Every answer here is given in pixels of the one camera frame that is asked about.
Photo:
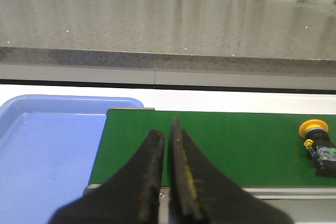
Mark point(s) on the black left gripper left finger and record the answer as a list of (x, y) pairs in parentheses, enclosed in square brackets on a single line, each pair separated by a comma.
[(131, 195)]

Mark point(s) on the yellow mushroom push button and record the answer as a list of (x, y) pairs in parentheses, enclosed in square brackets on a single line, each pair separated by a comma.
[(320, 148)]

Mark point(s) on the grey stone countertop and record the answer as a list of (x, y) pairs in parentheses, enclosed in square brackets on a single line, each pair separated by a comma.
[(205, 43)]

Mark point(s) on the green conveyor belt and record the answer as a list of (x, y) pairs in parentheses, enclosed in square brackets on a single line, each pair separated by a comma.
[(236, 150)]

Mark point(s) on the blue plastic tray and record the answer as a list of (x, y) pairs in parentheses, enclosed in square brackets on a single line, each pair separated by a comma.
[(48, 146)]

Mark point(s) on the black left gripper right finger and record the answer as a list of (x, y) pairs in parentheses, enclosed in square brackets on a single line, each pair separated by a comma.
[(201, 193)]

